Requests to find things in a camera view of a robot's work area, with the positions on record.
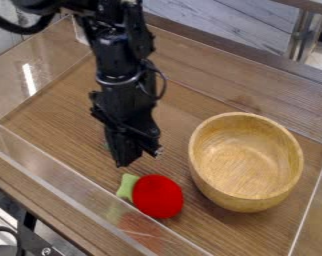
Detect metal table leg background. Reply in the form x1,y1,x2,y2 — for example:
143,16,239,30
288,10,322,63

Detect wooden bowl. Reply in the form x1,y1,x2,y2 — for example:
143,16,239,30
189,112,305,213

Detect red plush fruit green stem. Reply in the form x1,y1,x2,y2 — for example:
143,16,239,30
117,174,185,219

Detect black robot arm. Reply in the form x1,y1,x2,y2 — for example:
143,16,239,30
0,0,167,167

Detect black stand under table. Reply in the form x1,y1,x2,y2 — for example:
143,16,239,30
0,211,67,256

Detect clear acrylic tray walls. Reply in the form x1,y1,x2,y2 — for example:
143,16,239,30
0,18,322,256

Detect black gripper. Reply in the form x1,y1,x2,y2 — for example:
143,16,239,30
90,60,163,167

